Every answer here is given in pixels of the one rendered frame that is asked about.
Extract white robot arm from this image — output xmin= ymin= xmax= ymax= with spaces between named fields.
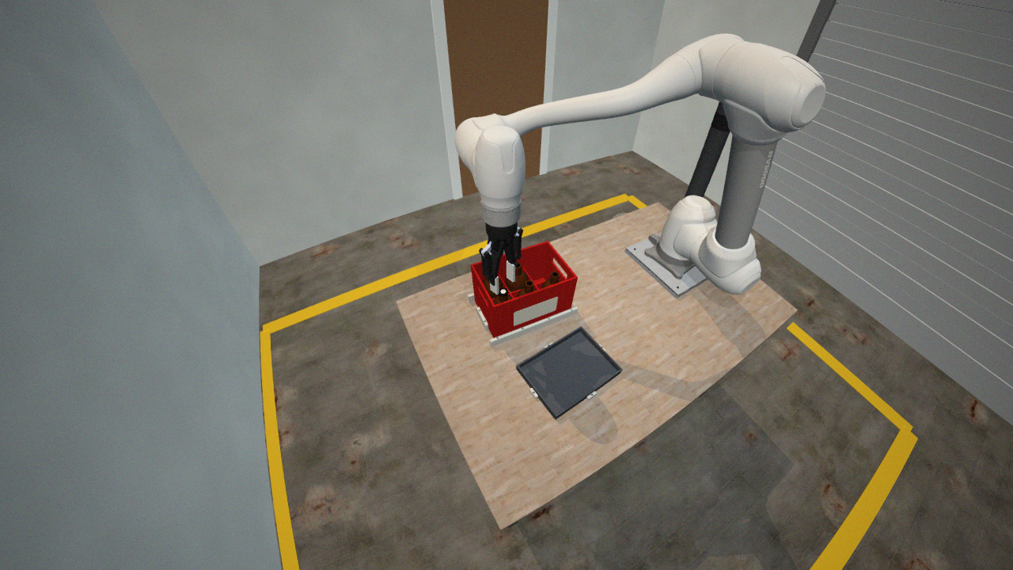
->
xmin=455 ymin=33 xmax=825 ymax=295

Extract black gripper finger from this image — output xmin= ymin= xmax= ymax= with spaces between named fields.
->
xmin=479 ymin=241 xmax=507 ymax=294
xmin=504 ymin=227 xmax=523 ymax=282

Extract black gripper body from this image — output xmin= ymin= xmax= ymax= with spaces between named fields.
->
xmin=486 ymin=223 xmax=518 ymax=252

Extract red plastic crate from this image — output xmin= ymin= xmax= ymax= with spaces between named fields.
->
xmin=471 ymin=241 xmax=578 ymax=338

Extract grey flat bar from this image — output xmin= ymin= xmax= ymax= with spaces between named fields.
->
xmin=468 ymin=293 xmax=597 ymax=400

